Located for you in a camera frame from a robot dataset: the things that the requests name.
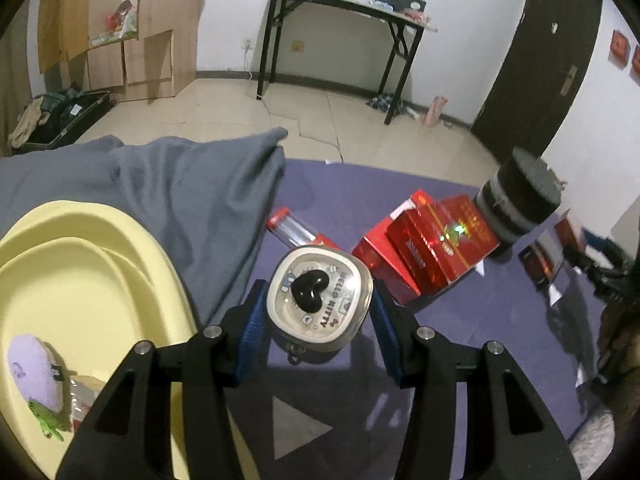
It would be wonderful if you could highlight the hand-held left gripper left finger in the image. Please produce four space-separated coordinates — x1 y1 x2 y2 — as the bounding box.
55 280 273 480

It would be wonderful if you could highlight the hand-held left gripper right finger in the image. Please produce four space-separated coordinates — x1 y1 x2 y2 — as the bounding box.
370 279 583 480

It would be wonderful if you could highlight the cream cup with heart lid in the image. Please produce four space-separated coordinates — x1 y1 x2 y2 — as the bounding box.
262 246 375 366

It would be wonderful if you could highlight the dark red cigarette carton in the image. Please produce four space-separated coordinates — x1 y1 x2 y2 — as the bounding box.
518 245 568 288
552 210 586 256

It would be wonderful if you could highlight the red and white box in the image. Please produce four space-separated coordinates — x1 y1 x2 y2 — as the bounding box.
351 190 436 306

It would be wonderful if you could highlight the shiny red box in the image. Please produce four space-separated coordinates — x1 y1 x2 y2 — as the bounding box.
385 195 501 297

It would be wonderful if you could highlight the black foam roll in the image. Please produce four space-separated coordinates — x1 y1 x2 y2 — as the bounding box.
472 147 563 261

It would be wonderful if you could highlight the pale yellow plastic basin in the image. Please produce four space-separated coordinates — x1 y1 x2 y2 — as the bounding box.
0 200 263 480

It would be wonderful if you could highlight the clear tube with red ends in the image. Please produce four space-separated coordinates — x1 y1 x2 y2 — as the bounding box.
265 206 346 252

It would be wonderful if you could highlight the grey blanket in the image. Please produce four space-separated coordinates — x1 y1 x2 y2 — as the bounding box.
0 127 288 331

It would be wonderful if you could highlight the purple bed sheet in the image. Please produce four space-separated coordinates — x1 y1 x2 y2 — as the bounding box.
220 157 621 480

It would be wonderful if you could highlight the light blue towel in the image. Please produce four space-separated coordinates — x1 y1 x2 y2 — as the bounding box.
570 407 616 480

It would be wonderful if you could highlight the clear plastic wrapped packet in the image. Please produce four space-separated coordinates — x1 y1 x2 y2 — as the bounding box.
65 374 107 433

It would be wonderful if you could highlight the dark brown door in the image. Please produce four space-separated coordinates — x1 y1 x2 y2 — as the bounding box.
470 0 603 161

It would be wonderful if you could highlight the pink packet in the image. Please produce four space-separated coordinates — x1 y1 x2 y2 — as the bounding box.
425 95 447 128

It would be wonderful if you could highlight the plaid cloth pile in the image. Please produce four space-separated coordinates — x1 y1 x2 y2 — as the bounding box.
366 92 418 121

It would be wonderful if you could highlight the lilac plush toy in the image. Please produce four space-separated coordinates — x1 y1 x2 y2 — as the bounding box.
6 335 68 441

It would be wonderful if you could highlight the open black suitcase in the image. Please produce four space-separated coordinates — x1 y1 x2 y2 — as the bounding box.
10 89 113 153

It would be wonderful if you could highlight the beige cloth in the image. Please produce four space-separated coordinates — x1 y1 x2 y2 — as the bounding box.
9 97 51 146

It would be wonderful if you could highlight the wooden wardrobe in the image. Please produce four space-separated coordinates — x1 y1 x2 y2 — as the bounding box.
37 0 206 106

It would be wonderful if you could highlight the colourful clutter pile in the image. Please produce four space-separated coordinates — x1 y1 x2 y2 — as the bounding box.
90 0 140 48

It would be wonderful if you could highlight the black folding table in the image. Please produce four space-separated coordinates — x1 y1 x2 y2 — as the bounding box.
251 0 438 126

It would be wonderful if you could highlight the brown curtain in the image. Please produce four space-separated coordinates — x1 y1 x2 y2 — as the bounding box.
0 10 43 156

